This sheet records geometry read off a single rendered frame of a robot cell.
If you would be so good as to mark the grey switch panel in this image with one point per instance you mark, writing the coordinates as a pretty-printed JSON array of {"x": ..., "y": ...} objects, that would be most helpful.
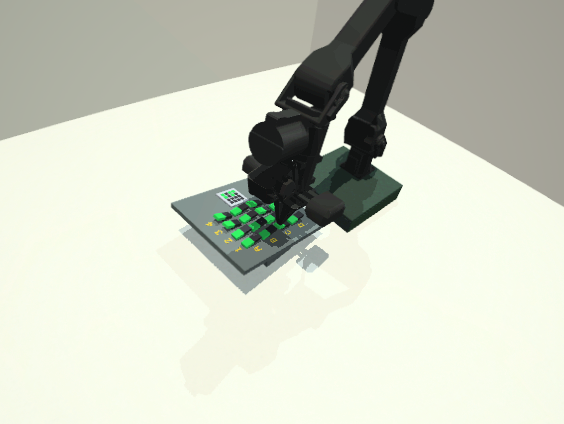
[{"x": 240, "y": 227}]

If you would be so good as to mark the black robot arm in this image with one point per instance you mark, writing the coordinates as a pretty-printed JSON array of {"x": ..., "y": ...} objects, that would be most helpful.
[{"x": 325, "y": 79}]

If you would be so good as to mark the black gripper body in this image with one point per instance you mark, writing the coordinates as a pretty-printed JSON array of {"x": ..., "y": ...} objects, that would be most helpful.
[{"x": 322, "y": 209}]

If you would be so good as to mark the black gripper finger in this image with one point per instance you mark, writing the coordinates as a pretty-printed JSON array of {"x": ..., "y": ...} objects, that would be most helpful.
[
  {"x": 278, "y": 205},
  {"x": 288, "y": 209}
]

